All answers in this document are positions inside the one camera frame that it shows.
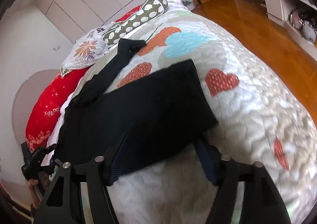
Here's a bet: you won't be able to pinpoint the black pants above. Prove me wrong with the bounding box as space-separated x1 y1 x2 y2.
53 39 218 182

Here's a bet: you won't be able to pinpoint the left hand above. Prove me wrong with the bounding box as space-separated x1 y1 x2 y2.
26 173 51 210

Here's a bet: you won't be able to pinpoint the green white bolster pillow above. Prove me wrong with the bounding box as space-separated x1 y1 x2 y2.
102 0 168 48

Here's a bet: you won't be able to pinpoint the floral white pillow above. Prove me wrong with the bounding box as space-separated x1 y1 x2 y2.
60 22 115 77

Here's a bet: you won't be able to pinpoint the heart patterned quilt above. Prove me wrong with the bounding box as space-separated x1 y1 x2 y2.
42 8 317 224

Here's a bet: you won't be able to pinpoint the red long pillow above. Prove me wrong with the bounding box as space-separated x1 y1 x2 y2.
25 68 88 151

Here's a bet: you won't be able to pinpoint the white bed sheet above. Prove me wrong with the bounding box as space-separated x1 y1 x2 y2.
40 90 75 168

